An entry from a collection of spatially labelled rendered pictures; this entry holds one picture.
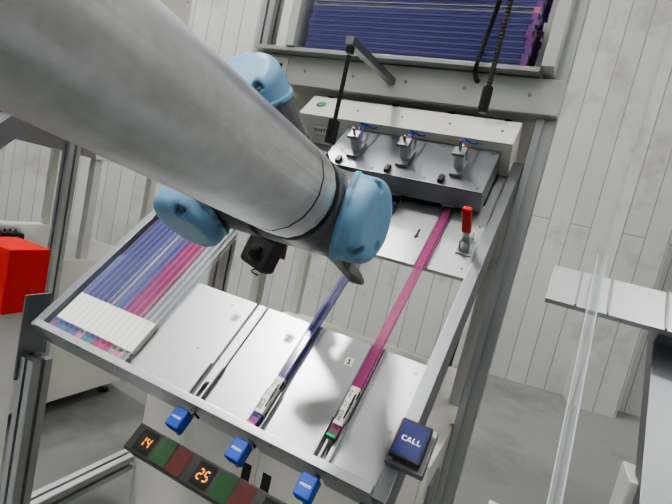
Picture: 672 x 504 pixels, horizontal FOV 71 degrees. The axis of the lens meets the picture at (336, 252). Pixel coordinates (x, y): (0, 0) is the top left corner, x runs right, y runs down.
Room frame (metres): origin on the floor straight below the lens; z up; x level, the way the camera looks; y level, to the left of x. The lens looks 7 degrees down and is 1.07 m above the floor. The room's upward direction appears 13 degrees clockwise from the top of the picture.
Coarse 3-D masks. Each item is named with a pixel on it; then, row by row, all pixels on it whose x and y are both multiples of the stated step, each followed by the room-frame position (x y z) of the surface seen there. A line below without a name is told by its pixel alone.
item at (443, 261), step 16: (320, 144) 1.17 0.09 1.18; (496, 192) 0.95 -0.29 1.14; (400, 208) 0.95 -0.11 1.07; (416, 208) 0.95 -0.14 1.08; (432, 208) 0.94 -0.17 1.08; (400, 224) 0.92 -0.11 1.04; (416, 224) 0.91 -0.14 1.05; (432, 224) 0.90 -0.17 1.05; (448, 224) 0.90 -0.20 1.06; (480, 224) 0.89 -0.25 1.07; (400, 240) 0.88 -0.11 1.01; (416, 240) 0.88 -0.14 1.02; (448, 240) 0.87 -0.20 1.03; (384, 256) 0.86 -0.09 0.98; (400, 256) 0.85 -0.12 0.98; (416, 256) 0.85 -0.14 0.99; (432, 256) 0.84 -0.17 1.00; (448, 256) 0.84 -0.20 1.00; (464, 256) 0.83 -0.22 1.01; (432, 272) 0.82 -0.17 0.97; (448, 272) 0.81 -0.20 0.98; (464, 272) 0.80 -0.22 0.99
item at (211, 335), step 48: (192, 336) 0.77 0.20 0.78; (240, 336) 0.76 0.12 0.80; (288, 336) 0.74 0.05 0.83; (336, 336) 0.73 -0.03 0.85; (192, 384) 0.70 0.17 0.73; (240, 384) 0.69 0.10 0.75; (288, 384) 0.67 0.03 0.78; (336, 384) 0.67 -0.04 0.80; (384, 384) 0.66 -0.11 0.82; (288, 432) 0.62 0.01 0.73; (384, 432) 0.61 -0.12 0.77
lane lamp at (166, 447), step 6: (162, 444) 0.64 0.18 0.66; (168, 444) 0.63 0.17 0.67; (174, 444) 0.63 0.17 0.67; (156, 450) 0.63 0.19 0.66; (162, 450) 0.63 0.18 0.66; (168, 450) 0.63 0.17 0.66; (174, 450) 0.63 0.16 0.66; (150, 456) 0.62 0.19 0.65; (156, 456) 0.62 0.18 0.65; (162, 456) 0.62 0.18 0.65; (168, 456) 0.62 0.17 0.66; (156, 462) 0.62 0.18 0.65; (162, 462) 0.62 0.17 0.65
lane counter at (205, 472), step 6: (204, 462) 0.61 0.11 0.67; (198, 468) 0.60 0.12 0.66; (204, 468) 0.60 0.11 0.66; (210, 468) 0.60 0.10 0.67; (216, 468) 0.60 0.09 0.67; (192, 474) 0.60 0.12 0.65; (198, 474) 0.60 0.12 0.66; (204, 474) 0.60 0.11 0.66; (210, 474) 0.60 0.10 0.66; (192, 480) 0.59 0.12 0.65; (198, 480) 0.59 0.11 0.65; (204, 480) 0.59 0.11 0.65; (210, 480) 0.59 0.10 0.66; (198, 486) 0.59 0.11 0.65; (204, 486) 0.58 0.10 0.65
